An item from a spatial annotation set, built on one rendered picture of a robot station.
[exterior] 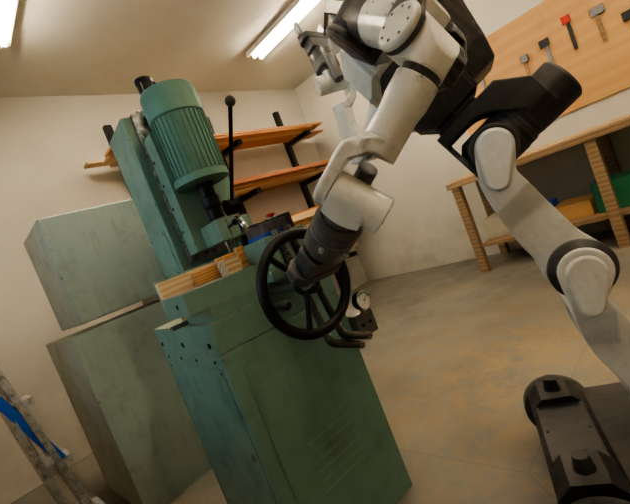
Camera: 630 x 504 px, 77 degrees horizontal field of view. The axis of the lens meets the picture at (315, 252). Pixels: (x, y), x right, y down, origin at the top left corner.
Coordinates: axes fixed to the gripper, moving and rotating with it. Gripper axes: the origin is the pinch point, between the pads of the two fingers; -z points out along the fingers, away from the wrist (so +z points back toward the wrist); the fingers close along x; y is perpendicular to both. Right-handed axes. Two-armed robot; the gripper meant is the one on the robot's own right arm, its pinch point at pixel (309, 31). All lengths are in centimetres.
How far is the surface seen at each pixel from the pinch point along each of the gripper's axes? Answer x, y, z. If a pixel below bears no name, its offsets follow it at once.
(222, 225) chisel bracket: 47, 24, 59
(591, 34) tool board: -279, 3, -38
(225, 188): 33, 42, 36
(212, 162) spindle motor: 46, 16, 41
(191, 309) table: 65, 16, 84
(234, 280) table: 52, 16, 79
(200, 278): 56, 30, 72
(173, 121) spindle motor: 55, 13, 28
